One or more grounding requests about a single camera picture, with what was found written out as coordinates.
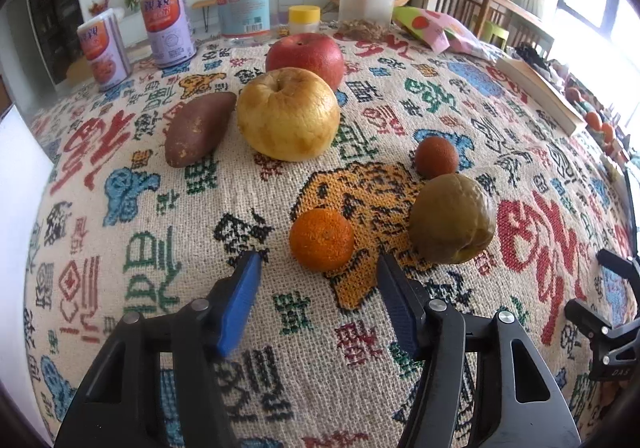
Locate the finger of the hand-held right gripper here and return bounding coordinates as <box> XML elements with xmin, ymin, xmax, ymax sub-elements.
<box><xmin>564</xmin><ymin>298</ymin><xmax>640</xmax><ymax>381</ymax></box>
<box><xmin>596</xmin><ymin>248</ymin><xmax>640</xmax><ymax>285</ymax></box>

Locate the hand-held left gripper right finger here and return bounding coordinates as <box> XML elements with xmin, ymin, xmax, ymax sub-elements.
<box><xmin>376</xmin><ymin>253</ymin><xmax>583</xmax><ymax>448</ymax></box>

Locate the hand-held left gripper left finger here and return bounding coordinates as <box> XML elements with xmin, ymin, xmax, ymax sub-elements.
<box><xmin>54</xmin><ymin>251</ymin><xmax>263</xmax><ymax>448</ymax></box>

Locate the tangerine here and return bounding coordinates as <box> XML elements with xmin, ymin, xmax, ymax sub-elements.
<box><xmin>289</xmin><ymin>208</ymin><xmax>357</xmax><ymax>271</ymax></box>

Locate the brownish green pear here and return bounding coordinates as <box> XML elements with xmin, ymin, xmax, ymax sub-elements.
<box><xmin>409</xmin><ymin>172</ymin><xmax>497</xmax><ymax>265</ymax></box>

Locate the small red-brown fruit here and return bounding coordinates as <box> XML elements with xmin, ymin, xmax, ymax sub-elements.
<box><xmin>414</xmin><ymin>136</ymin><xmax>459</xmax><ymax>180</ymax></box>

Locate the small sweet potato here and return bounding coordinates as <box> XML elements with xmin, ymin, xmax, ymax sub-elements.
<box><xmin>164</xmin><ymin>91</ymin><xmax>237</xmax><ymax>169</ymax></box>

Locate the yellow apple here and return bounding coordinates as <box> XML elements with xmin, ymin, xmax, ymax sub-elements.
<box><xmin>236</xmin><ymin>67</ymin><xmax>341</xmax><ymax>162</ymax></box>

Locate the red apple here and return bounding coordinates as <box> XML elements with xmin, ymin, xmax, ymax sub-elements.
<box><xmin>265</xmin><ymin>32</ymin><xmax>346</xmax><ymax>89</ymax></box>

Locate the white cardboard box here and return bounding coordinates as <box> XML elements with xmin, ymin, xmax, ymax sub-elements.
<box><xmin>0</xmin><ymin>106</ymin><xmax>58</xmax><ymax>249</ymax></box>

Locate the printed woven table cloth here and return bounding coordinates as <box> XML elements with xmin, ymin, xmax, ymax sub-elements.
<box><xmin>22</xmin><ymin>23</ymin><xmax>640</xmax><ymax>448</ymax></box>

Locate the white book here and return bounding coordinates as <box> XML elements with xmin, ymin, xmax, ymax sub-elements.
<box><xmin>495</xmin><ymin>56</ymin><xmax>588</xmax><ymax>136</ymax></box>

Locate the black bag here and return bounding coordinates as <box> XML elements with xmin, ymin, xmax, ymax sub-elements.
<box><xmin>515</xmin><ymin>42</ymin><xmax>551</xmax><ymax>72</ymax></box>

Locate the pile of nuts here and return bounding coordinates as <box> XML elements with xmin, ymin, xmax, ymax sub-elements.
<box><xmin>334</xmin><ymin>19</ymin><xmax>393</xmax><ymax>43</ymax></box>

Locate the pink snack bag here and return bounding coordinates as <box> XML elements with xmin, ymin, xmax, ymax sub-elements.
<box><xmin>391</xmin><ymin>6</ymin><xmax>496</xmax><ymax>60</ymax></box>

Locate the pink labelled tin can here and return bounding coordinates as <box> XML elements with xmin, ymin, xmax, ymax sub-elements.
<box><xmin>76</xmin><ymin>11</ymin><xmax>133</xmax><ymax>92</ymax></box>
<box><xmin>139</xmin><ymin>0</ymin><xmax>197</xmax><ymax>68</ymax></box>

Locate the small yellow lid jar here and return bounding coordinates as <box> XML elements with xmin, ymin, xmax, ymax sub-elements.
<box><xmin>288</xmin><ymin>5</ymin><xmax>321</xmax><ymax>35</ymax></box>

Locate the wooden hairpin leg side table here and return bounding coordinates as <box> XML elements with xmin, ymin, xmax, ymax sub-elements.
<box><xmin>192</xmin><ymin>0</ymin><xmax>221</xmax><ymax>36</ymax></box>

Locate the black display cabinet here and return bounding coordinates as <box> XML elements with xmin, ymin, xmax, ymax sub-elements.
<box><xmin>25</xmin><ymin>0</ymin><xmax>86</xmax><ymax>84</ymax></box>

